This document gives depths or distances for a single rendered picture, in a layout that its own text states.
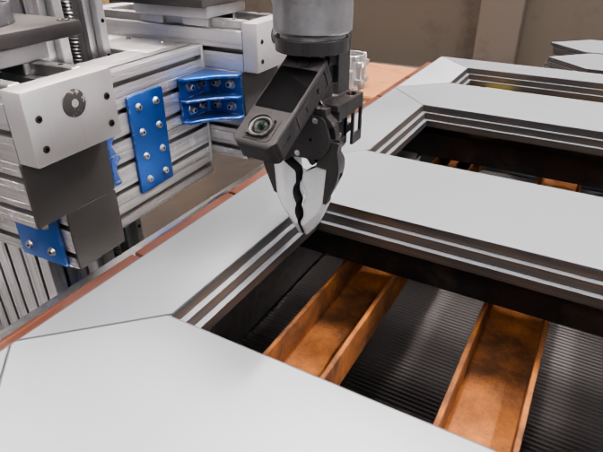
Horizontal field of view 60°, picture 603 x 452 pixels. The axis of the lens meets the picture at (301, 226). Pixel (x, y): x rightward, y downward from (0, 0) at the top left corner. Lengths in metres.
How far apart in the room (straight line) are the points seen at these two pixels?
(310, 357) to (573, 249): 0.33
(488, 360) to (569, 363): 0.26
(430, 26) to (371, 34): 0.51
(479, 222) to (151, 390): 0.41
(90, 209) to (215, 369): 0.42
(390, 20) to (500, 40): 0.94
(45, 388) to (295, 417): 0.19
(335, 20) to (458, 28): 4.17
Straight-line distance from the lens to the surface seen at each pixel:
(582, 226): 0.68
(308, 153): 0.53
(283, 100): 0.49
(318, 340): 0.70
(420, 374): 0.86
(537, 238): 0.64
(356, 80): 3.64
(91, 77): 0.72
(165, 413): 0.41
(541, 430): 0.84
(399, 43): 4.80
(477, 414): 0.65
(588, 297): 0.61
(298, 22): 0.50
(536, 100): 1.15
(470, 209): 0.67
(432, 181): 0.73
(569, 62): 1.52
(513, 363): 0.72
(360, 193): 0.68
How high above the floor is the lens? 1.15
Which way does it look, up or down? 30 degrees down
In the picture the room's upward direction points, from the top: straight up
